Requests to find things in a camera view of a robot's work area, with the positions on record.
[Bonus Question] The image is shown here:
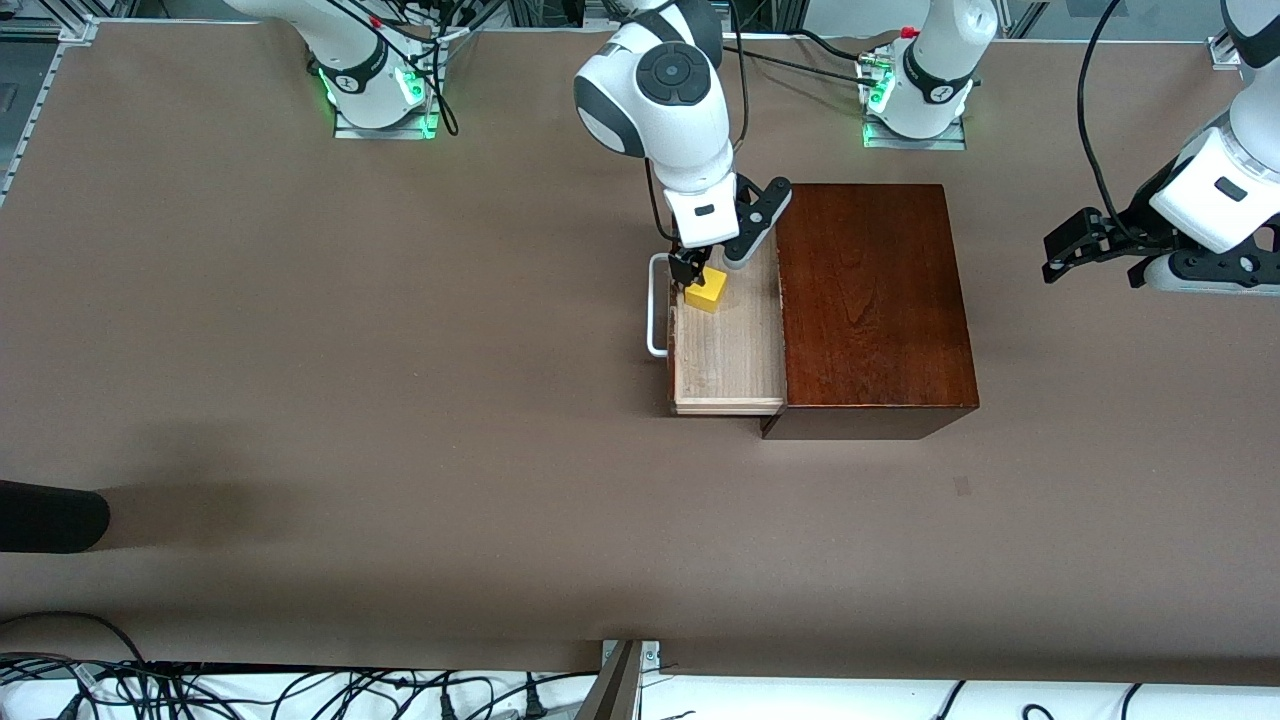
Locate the grey metal camera post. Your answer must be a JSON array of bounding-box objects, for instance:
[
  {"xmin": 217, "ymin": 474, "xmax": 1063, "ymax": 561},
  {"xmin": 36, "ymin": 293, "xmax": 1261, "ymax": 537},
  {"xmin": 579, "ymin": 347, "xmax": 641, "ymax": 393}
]
[{"xmin": 575, "ymin": 638, "xmax": 661, "ymax": 720}]

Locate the aluminium frame rail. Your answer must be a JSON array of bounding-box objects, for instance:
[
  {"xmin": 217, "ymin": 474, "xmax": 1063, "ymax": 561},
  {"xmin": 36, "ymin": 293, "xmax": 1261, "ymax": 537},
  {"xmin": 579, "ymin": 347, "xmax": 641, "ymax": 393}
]
[{"xmin": 0, "ymin": 18, "xmax": 101, "ymax": 206}]

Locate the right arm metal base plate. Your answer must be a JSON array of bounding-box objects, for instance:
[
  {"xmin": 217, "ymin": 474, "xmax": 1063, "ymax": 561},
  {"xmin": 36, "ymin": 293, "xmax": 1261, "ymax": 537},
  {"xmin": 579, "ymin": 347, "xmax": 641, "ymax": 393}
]
[{"xmin": 333, "ymin": 55, "xmax": 442, "ymax": 141}]

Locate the yellow block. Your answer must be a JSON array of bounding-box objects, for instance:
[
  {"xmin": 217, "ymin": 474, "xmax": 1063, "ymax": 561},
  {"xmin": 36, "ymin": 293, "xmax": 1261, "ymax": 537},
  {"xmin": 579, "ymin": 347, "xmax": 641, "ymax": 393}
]
[{"xmin": 684, "ymin": 266, "xmax": 728, "ymax": 314}]

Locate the wooden drawer with white handle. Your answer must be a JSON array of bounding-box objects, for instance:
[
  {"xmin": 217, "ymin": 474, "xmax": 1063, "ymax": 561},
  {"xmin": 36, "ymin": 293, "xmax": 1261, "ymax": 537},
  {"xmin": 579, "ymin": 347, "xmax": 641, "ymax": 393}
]
[{"xmin": 647, "ymin": 240, "xmax": 787, "ymax": 417}]

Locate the black base power cable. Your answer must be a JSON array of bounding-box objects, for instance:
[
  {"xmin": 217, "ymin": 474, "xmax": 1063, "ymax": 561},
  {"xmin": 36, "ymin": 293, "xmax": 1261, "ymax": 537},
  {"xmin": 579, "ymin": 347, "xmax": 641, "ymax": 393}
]
[{"xmin": 740, "ymin": 40, "xmax": 886, "ymax": 86}]

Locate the aluminium frame bar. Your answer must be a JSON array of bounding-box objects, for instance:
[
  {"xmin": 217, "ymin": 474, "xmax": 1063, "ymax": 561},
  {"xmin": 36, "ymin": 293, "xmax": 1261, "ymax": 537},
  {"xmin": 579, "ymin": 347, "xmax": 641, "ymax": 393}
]
[{"xmin": 585, "ymin": 0, "xmax": 731, "ymax": 23}]

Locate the dark brown wooden cabinet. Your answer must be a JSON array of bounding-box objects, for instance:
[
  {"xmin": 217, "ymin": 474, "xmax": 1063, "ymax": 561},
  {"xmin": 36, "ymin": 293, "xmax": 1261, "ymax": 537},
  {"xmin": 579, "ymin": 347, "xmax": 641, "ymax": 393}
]
[{"xmin": 762, "ymin": 183, "xmax": 981, "ymax": 442}]

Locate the black cylindrical object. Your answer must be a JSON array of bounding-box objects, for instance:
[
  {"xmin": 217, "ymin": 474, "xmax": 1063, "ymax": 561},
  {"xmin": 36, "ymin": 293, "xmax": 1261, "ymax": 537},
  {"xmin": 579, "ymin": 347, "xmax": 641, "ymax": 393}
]
[{"xmin": 0, "ymin": 480, "xmax": 111, "ymax": 554}]

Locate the tangled black cable bundle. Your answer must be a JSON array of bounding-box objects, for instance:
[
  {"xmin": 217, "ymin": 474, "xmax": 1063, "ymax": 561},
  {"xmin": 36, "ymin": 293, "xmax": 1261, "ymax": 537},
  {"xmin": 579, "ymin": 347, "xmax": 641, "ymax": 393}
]
[{"xmin": 0, "ymin": 610, "xmax": 601, "ymax": 720}]

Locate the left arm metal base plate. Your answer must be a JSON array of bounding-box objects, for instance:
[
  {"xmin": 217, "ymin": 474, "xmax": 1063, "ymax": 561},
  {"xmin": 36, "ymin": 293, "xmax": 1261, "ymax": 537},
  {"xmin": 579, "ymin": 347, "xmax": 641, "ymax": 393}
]
[{"xmin": 862, "ymin": 110, "xmax": 969, "ymax": 151}]

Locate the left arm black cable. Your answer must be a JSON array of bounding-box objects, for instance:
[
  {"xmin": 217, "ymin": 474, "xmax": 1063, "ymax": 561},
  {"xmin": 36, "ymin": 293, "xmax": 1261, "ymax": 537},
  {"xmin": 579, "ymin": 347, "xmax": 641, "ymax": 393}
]
[{"xmin": 1076, "ymin": 0, "xmax": 1151, "ymax": 238}]

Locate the brown table cover sheet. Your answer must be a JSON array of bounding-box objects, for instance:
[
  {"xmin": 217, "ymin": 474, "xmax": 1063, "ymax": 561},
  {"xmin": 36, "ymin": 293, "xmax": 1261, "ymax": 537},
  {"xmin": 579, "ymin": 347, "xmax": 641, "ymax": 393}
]
[{"xmin": 0, "ymin": 22, "xmax": 1280, "ymax": 686}]

